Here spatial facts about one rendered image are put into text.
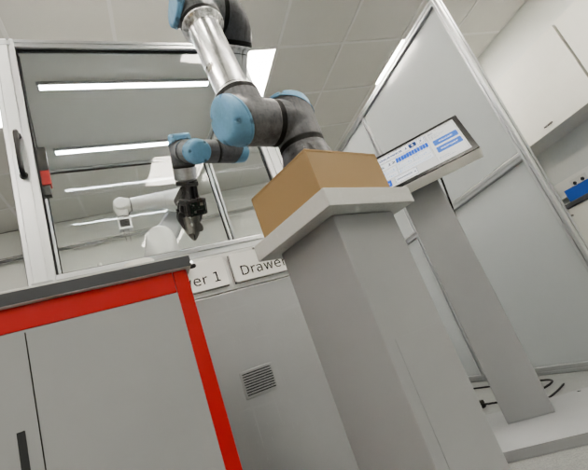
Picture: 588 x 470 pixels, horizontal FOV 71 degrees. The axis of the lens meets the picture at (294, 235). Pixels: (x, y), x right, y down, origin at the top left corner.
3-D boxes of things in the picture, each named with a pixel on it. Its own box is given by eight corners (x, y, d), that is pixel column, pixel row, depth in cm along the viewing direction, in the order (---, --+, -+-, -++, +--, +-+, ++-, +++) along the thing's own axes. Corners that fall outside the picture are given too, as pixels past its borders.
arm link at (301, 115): (333, 131, 104) (315, 88, 107) (288, 130, 96) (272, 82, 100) (308, 158, 113) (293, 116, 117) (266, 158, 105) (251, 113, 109)
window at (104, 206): (289, 228, 173) (224, 52, 201) (57, 276, 135) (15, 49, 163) (289, 229, 173) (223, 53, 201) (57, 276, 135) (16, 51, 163)
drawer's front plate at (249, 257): (305, 265, 164) (296, 240, 168) (236, 282, 152) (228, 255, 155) (303, 266, 166) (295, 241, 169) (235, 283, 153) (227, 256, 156)
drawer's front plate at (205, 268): (230, 283, 150) (221, 255, 154) (147, 304, 138) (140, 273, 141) (229, 284, 152) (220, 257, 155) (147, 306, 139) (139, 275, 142)
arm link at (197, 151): (222, 138, 127) (207, 139, 136) (187, 137, 121) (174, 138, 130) (223, 164, 129) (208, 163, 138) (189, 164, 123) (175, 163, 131)
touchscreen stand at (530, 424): (631, 435, 112) (460, 125, 142) (468, 472, 128) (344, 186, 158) (593, 394, 157) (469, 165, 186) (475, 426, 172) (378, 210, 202)
